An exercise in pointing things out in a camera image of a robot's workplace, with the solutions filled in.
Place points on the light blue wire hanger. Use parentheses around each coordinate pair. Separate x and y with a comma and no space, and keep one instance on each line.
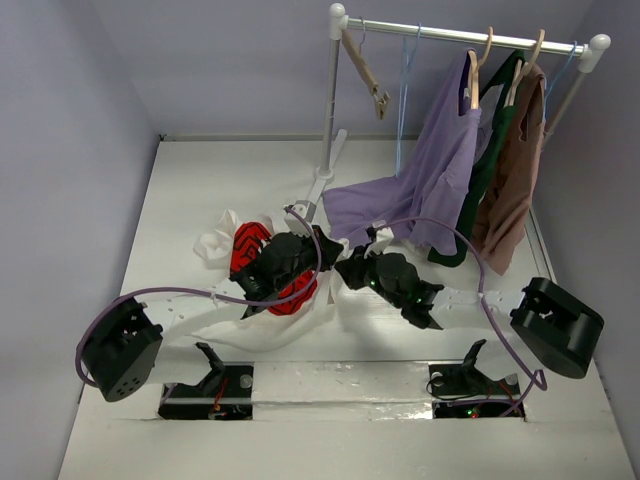
(407,59)

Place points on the white metal clothes rack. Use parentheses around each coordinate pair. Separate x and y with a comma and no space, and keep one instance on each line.
(588,56)

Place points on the dark green t shirt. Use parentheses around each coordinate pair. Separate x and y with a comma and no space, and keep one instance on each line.
(487,160)

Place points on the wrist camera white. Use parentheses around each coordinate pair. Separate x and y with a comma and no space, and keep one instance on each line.
(297,217)
(381,236)

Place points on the brown t shirt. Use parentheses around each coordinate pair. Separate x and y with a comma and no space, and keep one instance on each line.
(501,218)

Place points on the wooden hanger with green shirt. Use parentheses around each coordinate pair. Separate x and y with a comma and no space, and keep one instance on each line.
(523,69)

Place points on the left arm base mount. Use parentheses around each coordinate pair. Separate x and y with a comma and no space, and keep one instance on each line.
(223,394)

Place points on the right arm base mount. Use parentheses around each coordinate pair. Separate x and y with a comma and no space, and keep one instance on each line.
(460,391)

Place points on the wooden hanger with purple shirt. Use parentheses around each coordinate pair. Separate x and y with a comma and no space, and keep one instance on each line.
(475,64)

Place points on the beige wooden clip hanger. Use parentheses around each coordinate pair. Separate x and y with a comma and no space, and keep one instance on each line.
(380,98)

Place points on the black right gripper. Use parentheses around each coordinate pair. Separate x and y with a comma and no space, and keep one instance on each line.
(356,270)

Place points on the purple t shirt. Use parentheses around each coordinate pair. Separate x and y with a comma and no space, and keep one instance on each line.
(352,209)

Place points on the white t shirt red print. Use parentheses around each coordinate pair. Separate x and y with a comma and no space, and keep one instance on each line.
(280,330)

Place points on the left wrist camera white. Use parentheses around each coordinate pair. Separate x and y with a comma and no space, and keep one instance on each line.
(297,217)

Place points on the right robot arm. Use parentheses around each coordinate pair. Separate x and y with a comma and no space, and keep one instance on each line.
(540,326)

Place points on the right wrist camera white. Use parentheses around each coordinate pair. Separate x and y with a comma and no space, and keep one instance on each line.
(381,236)

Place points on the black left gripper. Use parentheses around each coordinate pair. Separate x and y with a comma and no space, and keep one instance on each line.
(331,250)

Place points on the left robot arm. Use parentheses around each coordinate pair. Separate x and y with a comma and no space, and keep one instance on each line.
(118,351)

